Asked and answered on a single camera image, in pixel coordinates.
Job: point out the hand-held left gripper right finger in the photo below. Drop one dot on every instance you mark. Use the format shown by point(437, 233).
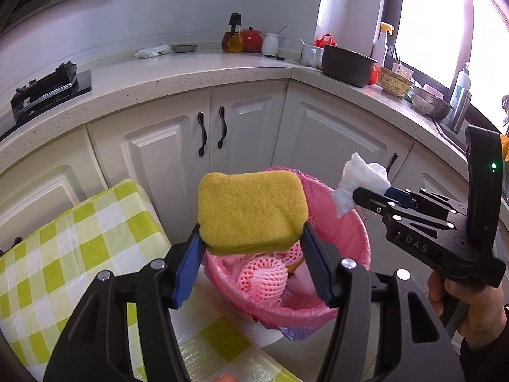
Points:
point(318, 266)

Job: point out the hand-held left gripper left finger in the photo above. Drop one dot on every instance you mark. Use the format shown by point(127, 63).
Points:
point(191, 262)

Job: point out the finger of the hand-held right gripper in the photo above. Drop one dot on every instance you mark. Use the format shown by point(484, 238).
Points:
point(370, 199)
point(399, 195)

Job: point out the white tissue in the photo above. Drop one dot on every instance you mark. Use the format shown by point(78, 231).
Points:
point(362, 175)

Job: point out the pink foam fruit net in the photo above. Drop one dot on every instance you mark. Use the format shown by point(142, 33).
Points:
point(294, 251)
point(262, 278)

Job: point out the pink bagged waste bin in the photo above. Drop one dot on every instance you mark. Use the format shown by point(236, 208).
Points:
point(354, 242)

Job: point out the yellow sponge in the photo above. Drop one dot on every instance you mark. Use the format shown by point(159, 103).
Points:
point(250, 211)

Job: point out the person's right forearm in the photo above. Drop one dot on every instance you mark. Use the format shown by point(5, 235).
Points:
point(485, 362)

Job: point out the person's right hand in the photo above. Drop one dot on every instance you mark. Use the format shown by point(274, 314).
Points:
point(485, 310)

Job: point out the steel bowl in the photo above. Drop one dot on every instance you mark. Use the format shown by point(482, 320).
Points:
point(431, 105)

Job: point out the steel flask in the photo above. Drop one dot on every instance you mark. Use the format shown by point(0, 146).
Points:
point(461, 113)

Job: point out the white kitchen base cabinets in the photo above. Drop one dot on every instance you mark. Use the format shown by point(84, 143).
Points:
point(159, 159)

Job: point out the patterned ceramic bowl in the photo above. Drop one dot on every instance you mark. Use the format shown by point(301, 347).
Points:
point(393, 83)

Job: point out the green checkered tablecloth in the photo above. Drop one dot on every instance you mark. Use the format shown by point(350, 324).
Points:
point(79, 246)

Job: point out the white pump bottle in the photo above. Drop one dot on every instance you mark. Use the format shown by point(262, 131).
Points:
point(462, 81)

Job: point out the large dark inner pot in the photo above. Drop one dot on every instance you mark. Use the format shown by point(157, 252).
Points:
point(348, 67)

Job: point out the white mug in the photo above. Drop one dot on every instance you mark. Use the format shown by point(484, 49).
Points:
point(310, 55)

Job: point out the spray bottle with yellow nozzle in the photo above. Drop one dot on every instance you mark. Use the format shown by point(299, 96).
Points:
point(383, 32)

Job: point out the kitchen window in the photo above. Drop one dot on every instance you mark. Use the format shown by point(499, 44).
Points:
point(429, 28)

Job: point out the white jar with spoon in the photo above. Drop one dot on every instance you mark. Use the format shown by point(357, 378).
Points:
point(270, 44)

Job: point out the red pot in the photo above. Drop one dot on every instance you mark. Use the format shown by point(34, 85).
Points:
point(252, 41)

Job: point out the oil bottle with black cap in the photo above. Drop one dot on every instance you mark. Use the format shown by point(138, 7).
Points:
point(232, 41)

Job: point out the steel tray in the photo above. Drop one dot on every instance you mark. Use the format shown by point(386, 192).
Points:
point(185, 47)

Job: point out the white plastic bag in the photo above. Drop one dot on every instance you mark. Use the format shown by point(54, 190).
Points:
point(153, 51)

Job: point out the black glass gas hob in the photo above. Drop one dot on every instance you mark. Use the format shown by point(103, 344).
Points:
point(47, 99)

